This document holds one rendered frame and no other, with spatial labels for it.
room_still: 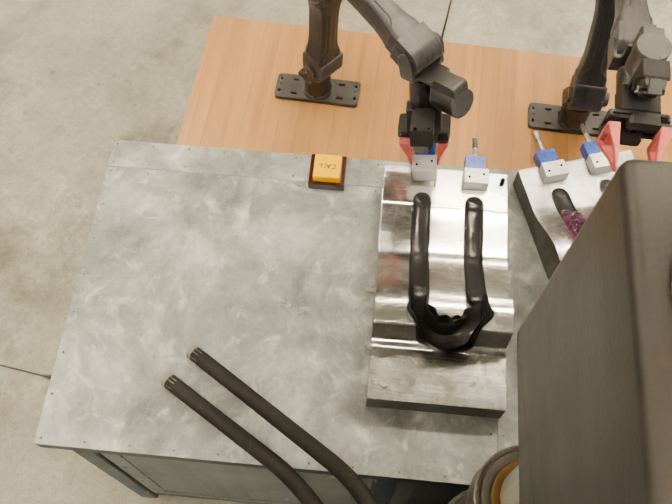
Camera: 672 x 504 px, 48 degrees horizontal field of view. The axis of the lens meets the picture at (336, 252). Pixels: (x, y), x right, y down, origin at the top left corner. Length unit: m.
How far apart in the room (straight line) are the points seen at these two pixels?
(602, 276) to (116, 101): 2.70
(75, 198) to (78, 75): 0.54
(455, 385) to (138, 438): 0.61
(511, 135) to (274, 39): 0.63
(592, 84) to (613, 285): 1.44
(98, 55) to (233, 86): 1.30
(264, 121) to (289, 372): 0.61
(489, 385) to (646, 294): 1.20
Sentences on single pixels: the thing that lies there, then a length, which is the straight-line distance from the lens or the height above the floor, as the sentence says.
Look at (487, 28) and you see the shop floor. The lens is 3.13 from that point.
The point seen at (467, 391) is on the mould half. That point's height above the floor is 0.86.
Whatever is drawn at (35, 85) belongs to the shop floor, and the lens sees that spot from 3.10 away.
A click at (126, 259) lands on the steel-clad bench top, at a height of 0.80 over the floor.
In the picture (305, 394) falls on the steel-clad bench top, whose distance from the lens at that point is 1.52.
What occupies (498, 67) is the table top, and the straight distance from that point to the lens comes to 1.95.
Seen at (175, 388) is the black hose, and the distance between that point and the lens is 1.51.
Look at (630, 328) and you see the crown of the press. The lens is 0.30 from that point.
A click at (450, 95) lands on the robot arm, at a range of 1.40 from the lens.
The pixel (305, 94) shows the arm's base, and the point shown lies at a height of 0.81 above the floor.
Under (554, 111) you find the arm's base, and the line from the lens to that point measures 1.88.
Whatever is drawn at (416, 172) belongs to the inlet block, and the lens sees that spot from 1.57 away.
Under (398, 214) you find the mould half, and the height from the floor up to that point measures 0.89.
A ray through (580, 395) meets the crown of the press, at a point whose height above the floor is 1.94.
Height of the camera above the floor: 2.26
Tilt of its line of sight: 64 degrees down
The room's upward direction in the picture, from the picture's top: straight up
